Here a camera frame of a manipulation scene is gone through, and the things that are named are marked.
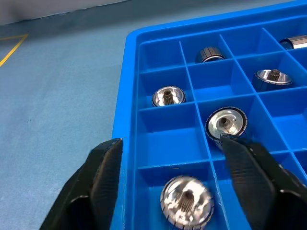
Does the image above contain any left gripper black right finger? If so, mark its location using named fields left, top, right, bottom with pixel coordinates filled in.
left=219, top=134, right=307, bottom=230

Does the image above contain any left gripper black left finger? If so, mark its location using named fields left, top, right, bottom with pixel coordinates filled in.
left=39, top=138, right=124, bottom=230

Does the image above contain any metal nut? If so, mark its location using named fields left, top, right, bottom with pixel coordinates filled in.
left=160, top=175, right=215, bottom=230
left=205, top=106, right=248, bottom=151

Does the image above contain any metal knob compartment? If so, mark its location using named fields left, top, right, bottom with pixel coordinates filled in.
left=251, top=69, right=294, bottom=93
left=194, top=46, right=226, bottom=64

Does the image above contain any blue plastic compartment tray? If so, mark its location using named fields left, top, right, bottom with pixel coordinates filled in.
left=110, top=0, right=307, bottom=230

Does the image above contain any silver metal roller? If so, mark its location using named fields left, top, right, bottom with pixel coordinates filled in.
left=152, top=86, right=187, bottom=108
left=279, top=34, right=307, bottom=50

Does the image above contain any yellow tape outline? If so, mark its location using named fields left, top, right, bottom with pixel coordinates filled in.
left=0, top=33, right=29, bottom=68

